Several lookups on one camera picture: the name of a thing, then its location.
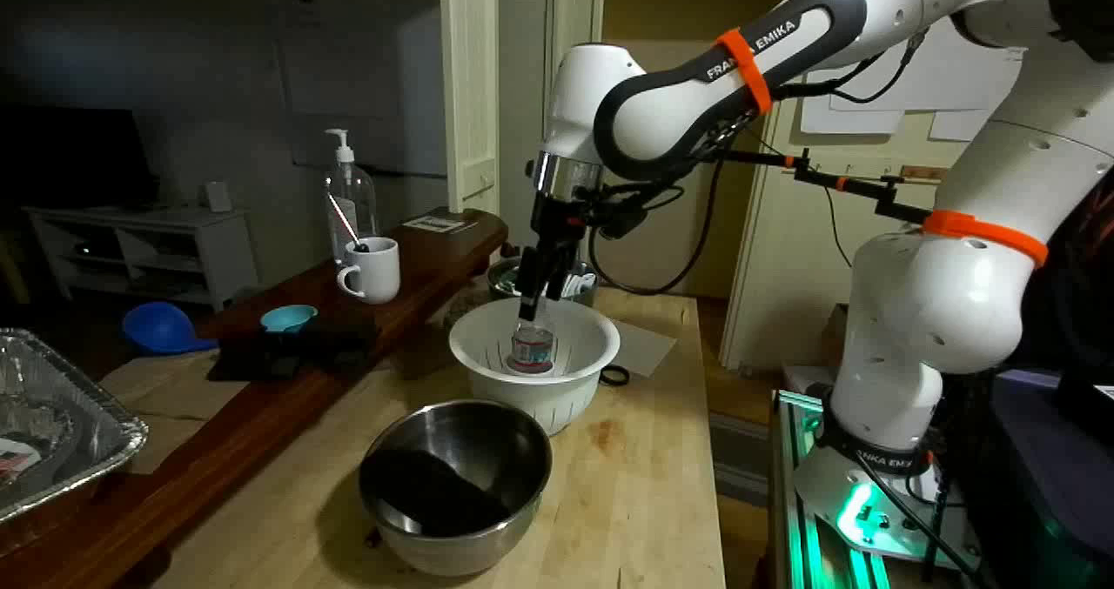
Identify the dark television screen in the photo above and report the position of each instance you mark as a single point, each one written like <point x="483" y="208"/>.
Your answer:
<point x="70" y="158"/>

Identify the dark wooden bench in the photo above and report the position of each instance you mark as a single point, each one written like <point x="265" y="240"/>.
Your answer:
<point x="426" y="263"/>

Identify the small dark bowl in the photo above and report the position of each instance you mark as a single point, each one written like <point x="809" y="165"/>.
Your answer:
<point x="500" y="280"/>

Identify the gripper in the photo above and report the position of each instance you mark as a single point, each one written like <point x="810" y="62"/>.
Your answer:
<point x="561" y="224"/>

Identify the white paper sheet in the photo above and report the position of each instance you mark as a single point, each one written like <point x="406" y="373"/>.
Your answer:
<point x="642" y="348"/>

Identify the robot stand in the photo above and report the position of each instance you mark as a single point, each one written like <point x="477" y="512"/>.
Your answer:
<point x="796" y="502"/>

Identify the blue plastic funnel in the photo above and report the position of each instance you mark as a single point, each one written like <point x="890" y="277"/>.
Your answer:
<point x="161" y="328"/>

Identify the papers pinned on door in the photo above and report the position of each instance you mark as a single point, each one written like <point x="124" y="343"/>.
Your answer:
<point x="949" y="76"/>

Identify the black flat scale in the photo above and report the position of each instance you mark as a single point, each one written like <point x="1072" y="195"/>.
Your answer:
<point x="305" y="351"/>

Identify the small glass jar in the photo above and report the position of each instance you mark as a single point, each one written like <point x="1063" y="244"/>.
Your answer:
<point x="533" y="350"/>

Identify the white mug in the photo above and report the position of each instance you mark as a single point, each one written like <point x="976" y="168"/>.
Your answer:
<point x="376" y="269"/>

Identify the clear pump dispenser bottle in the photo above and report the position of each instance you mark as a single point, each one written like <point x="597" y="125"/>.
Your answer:
<point x="348" y="193"/>

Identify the brown paper sheet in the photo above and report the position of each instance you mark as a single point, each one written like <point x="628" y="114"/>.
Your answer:
<point x="165" y="389"/>

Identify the small white box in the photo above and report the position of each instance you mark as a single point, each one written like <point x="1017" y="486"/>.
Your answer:
<point x="218" y="197"/>

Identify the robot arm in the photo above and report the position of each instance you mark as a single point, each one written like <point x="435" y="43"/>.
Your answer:
<point x="922" y="311"/>

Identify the silver metal bowl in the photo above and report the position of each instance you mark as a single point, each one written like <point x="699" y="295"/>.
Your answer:
<point x="487" y="441"/>

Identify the white door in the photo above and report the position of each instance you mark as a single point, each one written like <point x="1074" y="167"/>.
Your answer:
<point x="783" y="267"/>

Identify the aluminium foil tray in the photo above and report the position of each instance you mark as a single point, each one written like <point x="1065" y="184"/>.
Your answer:
<point x="78" y="424"/>

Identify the white shelf unit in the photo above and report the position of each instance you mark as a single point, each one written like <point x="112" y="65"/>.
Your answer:
<point x="218" y="254"/>

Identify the white printed card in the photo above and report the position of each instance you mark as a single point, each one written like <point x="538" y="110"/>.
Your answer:
<point x="438" y="223"/>

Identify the white colander bowl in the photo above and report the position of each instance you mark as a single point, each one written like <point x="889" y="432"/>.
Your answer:
<point x="566" y="398"/>

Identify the small light blue bowl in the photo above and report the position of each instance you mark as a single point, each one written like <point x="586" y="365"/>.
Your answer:
<point x="289" y="317"/>

